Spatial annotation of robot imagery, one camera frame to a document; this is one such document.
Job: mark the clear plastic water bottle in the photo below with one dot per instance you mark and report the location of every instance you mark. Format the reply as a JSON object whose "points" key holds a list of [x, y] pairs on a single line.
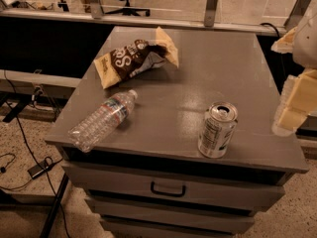
{"points": [[103, 121]]}

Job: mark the silver 7up soda can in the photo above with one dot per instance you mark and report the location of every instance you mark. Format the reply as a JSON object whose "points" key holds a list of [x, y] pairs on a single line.
{"points": [[219, 124]]}

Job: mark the brown chip bag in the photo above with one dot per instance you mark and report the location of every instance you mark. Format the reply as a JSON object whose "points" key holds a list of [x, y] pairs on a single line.
{"points": [[124, 63]]}

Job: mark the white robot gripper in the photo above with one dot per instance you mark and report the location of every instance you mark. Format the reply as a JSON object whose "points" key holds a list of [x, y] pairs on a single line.
{"points": [[306, 42]]}

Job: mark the black power adapter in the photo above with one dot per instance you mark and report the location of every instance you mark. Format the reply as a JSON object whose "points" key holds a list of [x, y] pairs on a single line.
{"points": [[38, 169]]}

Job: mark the metal frame rail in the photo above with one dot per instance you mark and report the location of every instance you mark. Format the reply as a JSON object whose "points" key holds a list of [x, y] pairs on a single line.
{"points": [[149, 22]]}

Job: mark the black drawer handle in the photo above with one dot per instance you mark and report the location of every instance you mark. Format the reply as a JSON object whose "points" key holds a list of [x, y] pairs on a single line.
{"points": [[165, 190]]}

